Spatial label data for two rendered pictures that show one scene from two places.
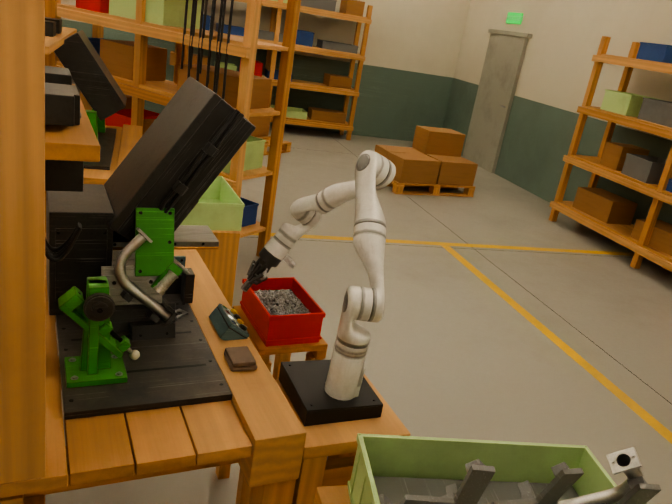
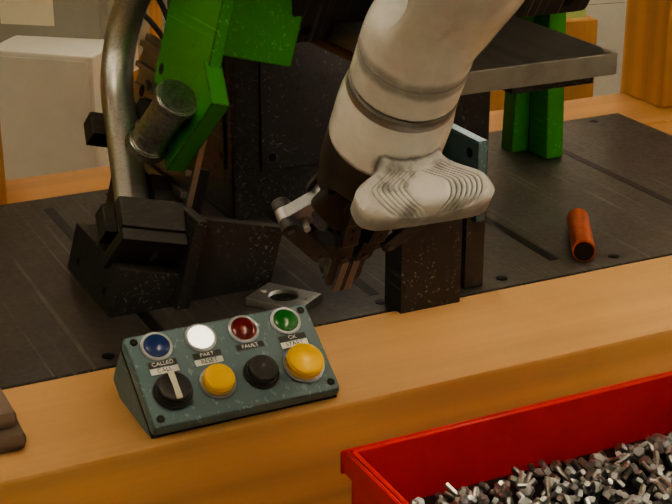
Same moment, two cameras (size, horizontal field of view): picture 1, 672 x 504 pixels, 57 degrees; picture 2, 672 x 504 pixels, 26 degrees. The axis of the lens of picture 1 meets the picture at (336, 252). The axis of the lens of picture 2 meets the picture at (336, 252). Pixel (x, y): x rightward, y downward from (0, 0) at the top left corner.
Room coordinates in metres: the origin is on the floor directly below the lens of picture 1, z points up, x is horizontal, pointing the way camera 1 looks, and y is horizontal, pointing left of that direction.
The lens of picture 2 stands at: (1.92, -0.69, 1.41)
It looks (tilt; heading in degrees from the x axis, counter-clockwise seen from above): 22 degrees down; 92
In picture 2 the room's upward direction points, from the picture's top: straight up
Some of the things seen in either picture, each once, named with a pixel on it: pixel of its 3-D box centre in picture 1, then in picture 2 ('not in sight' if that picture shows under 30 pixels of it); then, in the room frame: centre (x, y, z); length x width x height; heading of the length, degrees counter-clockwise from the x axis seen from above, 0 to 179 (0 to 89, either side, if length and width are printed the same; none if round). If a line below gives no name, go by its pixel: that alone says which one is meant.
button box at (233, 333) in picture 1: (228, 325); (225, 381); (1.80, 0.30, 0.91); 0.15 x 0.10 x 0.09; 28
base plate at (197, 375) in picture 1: (125, 309); (291, 241); (1.83, 0.66, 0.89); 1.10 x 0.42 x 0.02; 28
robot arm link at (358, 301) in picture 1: (357, 316); not in sight; (1.54, -0.09, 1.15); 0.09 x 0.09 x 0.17; 10
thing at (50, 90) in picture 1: (56, 104); not in sight; (1.47, 0.71, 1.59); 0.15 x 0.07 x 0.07; 28
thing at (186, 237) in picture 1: (155, 237); (414, 31); (1.95, 0.60, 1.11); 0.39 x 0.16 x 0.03; 118
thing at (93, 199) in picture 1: (78, 247); (328, 25); (1.86, 0.83, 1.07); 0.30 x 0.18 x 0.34; 28
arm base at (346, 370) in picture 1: (346, 365); not in sight; (1.55, -0.08, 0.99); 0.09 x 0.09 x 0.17; 23
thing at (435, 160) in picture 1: (425, 159); not in sight; (8.21, -0.96, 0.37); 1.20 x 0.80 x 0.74; 118
